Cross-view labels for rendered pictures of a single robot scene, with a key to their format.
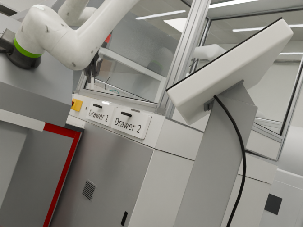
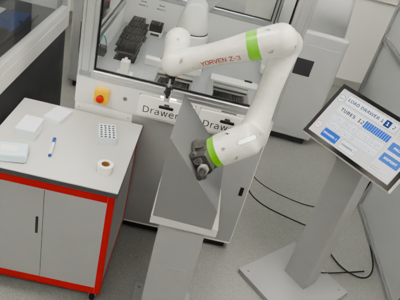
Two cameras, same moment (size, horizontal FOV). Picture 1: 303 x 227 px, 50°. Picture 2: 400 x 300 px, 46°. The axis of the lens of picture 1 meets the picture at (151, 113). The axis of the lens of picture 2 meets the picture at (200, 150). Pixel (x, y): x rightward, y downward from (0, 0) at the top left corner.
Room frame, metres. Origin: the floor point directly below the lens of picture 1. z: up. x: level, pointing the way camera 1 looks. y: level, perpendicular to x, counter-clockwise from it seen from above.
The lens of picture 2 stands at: (0.51, 1.93, 2.04)
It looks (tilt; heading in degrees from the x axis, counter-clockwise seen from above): 33 degrees down; 303
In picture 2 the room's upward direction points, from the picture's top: 15 degrees clockwise
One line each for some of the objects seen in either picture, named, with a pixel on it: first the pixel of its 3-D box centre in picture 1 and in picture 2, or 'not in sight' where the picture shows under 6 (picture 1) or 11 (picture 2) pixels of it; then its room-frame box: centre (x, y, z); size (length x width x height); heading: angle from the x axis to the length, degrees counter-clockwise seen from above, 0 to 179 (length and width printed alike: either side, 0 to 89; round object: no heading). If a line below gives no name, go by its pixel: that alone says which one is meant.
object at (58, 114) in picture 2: not in sight; (58, 114); (2.18, 0.67, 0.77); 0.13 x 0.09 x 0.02; 113
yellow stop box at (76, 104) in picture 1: (75, 104); (101, 96); (2.09, 0.48, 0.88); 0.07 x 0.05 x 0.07; 36
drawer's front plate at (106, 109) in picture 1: (100, 113); (165, 109); (1.83, 0.27, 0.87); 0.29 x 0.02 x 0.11; 36
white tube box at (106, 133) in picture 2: not in sight; (106, 134); (1.91, 0.58, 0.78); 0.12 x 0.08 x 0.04; 142
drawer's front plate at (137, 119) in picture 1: (129, 122); (225, 124); (1.58, 0.09, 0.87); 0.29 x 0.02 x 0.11; 36
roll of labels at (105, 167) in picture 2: not in sight; (105, 167); (1.71, 0.76, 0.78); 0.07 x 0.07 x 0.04
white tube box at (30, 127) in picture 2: not in sight; (30, 127); (2.12, 0.86, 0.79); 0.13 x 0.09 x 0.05; 126
